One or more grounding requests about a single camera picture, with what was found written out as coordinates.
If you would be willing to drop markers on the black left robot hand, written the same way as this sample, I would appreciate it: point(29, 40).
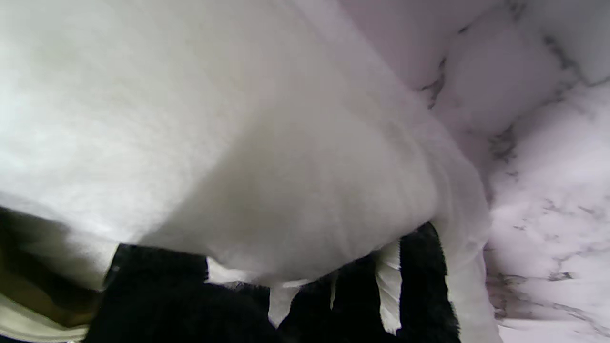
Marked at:
point(181, 305)

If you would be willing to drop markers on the white pillow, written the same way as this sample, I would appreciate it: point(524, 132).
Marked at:
point(238, 133)

